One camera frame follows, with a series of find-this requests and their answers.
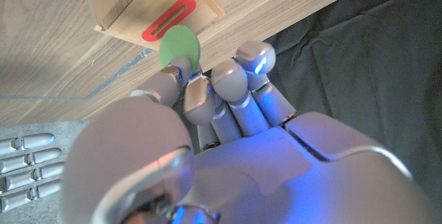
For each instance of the black curtain backdrop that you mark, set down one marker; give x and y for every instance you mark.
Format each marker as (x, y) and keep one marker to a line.
(362, 61)

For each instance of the small wooden slot box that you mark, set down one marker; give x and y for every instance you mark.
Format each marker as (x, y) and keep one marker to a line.
(162, 6)

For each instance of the grey tape outline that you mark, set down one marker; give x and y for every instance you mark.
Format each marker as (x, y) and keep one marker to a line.
(117, 73)

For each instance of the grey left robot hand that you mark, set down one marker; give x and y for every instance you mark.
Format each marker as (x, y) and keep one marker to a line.
(262, 168)

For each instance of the green round coin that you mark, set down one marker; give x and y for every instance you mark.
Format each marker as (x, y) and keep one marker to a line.
(179, 42)

